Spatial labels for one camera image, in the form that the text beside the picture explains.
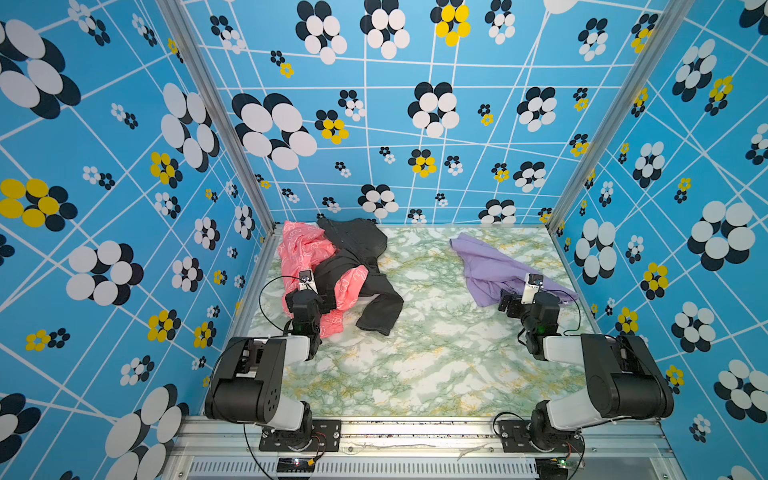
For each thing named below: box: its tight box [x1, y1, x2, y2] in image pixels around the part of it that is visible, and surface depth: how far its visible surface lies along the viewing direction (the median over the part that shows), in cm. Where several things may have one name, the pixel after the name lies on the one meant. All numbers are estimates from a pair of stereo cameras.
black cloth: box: [315, 218, 404, 336], surface depth 100 cm
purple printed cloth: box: [449, 232, 579, 307], surface depth 106 cm
